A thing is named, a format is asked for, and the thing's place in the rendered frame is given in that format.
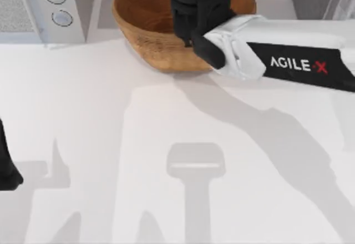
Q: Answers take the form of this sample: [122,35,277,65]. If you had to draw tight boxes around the brown wooden bowl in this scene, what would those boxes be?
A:
[111,0,257,73]

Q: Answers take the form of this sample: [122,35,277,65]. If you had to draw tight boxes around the pale microwave oven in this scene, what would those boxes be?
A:
[0,0,97,45]

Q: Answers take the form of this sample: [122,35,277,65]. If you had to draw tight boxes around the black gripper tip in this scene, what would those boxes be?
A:
[0,118,24,192]

